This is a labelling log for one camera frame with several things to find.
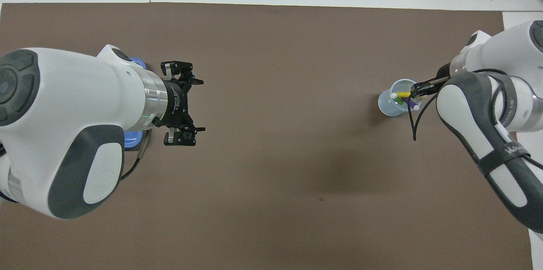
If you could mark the clear plastic cup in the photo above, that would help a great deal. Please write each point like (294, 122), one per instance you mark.
(388, 107)

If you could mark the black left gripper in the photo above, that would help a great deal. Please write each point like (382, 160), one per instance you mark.
(176, 100)

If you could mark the brown table mat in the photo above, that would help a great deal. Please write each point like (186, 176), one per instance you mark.
(275, 176)

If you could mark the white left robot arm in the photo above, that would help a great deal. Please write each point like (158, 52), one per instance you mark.
(63, 113)

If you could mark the green pen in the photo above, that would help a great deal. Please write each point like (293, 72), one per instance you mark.
(396, 98)

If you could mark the blue plastic tray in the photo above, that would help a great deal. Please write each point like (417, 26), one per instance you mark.
(132, 138)

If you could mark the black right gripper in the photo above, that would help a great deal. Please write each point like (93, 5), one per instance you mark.
(444, 71)

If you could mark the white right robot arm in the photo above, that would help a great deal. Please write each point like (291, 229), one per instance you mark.
(488, 92)

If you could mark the yellow pen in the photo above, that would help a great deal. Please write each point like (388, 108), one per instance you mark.
(403, 93)

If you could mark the purple pen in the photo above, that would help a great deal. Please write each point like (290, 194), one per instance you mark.
(411, 104)

